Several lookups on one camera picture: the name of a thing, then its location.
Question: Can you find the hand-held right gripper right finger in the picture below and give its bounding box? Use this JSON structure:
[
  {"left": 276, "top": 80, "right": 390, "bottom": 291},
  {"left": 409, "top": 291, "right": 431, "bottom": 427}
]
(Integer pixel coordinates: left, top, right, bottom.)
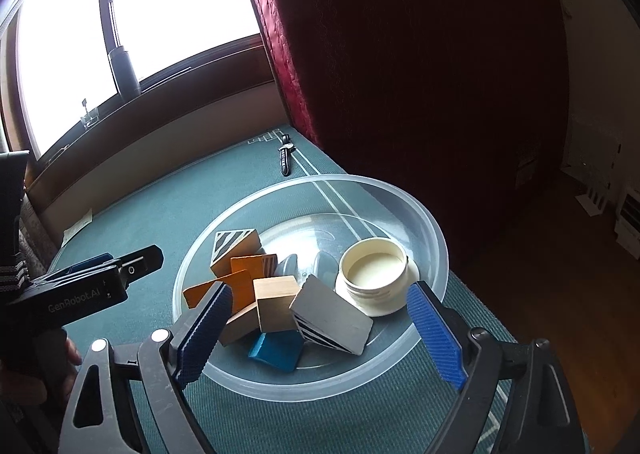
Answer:
[{"left": 406, "top": 281, "right": 584, "bottom": 454}]

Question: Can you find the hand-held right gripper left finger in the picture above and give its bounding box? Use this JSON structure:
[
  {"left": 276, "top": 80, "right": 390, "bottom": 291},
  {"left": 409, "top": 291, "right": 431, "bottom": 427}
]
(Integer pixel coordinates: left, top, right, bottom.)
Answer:
[{"left": 60, "top": 281, "right": 234, "bottom": 454}]

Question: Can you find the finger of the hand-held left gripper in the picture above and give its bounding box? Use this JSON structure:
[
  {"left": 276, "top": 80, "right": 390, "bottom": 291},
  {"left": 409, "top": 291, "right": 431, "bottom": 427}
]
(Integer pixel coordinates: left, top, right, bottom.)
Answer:
[
  {"left": 30, "top": 253, "right": 122, "bottom": 290},
  {"left": 118, "top": 244, "right": 165, "bottom": 285}
]

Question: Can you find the natural wooden block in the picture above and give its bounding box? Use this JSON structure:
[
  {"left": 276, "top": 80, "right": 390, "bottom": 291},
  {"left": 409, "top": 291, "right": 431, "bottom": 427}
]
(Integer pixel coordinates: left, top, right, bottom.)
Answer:
[
  {"left": 252, "top": 275, "right": 302, "bottom": 334},
  {"left": 218, "top": 306, "right": 261, "bottom": 348}
]

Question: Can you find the orange patterned wooden block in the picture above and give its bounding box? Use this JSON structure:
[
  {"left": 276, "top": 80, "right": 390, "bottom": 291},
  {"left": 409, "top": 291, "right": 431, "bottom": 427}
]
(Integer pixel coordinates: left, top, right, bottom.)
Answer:
[{"left": 183, "top": 269, "right": 257, "bottom": 316}]

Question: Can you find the cream plastic jar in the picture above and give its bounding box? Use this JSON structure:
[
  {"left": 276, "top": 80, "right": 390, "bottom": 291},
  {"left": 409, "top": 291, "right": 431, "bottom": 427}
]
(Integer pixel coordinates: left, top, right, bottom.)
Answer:
[{"left": 333, "top": 237, "right": 421, "bottom": 318}]

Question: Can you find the blue wooden block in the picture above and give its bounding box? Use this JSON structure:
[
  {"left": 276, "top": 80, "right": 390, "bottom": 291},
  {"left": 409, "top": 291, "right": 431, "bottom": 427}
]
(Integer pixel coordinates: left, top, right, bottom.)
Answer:
[{"left": 247, "top": 331, "right": 306, "bottom": 374}]

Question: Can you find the orange striped wooden block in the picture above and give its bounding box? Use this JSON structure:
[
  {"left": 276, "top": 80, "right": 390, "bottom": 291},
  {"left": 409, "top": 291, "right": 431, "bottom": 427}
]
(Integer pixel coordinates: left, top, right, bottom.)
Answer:
[{"left": 230, "top": 253, "right": 279, "bottom": 281}]

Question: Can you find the striped triangular wooden block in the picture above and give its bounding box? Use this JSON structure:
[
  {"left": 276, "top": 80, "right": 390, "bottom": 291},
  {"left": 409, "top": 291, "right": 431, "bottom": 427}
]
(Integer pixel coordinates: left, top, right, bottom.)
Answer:
[{"left": 209, "top": 228, "right": 264, "bottom": 279}]

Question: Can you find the pale striped wooden block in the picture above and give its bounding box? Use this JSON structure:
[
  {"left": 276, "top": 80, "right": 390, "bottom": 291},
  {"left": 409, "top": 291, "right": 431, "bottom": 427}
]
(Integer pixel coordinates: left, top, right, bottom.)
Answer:
[{"left": 288, "top": 273, "right": 375, "bottom": 356}]

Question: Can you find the clear plastic bowl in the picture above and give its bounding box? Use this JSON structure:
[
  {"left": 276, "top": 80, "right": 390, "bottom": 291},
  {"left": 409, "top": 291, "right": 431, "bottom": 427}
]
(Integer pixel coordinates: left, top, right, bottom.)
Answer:
[{"left": 171, "top": 173, "right": 450, "bottom": 404}]

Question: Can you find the person's left hand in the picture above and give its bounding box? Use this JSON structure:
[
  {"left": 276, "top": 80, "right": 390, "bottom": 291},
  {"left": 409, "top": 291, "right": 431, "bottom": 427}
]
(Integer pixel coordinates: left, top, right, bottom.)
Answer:
[{"left": 0, "top": 335, "right": 84, "bottom": 415}]

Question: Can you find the white paper sheet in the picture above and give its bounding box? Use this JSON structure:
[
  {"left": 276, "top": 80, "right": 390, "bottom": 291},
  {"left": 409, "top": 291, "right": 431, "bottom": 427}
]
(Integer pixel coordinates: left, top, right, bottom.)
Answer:
[{"left": 62, "top": 207, "right": 94, "bottom": 241}]

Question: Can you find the small clear holder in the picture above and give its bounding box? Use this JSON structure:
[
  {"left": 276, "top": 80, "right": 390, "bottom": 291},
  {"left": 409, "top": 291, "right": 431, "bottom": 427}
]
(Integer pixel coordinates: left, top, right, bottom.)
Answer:
[{"left": 79, "top": 98, "right": 101, "bottom": 129}]

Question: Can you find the black wrist watch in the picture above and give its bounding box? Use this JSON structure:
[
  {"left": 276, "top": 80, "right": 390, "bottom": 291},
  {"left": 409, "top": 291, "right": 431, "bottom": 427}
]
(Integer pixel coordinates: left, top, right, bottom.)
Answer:
[{"left": 277, "top": 133, "right": 297, "bottom": 177}]

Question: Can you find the black cylinder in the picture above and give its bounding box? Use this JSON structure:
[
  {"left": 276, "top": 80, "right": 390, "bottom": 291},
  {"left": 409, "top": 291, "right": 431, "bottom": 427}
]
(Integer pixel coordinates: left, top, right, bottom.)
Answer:
[{"left": 108, "top": 46, "right": 142, "bottom": 98}]

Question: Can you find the white cardboard box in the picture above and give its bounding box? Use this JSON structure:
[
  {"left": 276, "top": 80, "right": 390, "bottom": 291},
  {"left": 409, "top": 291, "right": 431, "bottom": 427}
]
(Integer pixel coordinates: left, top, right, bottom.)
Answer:
[
  {"left": 613, "top": 186, "right": 640, "bottom": 258},
  {"left": 576, "top": 182, "right": 611, "bottom": 218}
]

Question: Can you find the red curtain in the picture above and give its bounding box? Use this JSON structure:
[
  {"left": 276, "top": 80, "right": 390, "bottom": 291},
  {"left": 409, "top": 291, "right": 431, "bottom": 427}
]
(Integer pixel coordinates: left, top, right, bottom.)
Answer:
[{"left": 234, "top": 0, "right": 568, "bottom": 285}]

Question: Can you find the window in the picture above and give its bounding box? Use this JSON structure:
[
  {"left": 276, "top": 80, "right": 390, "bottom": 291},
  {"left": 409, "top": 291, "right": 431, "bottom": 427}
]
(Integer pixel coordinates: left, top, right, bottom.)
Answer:
[{"left": 0, "top": 0, "right": 277, "bottom": 171}]

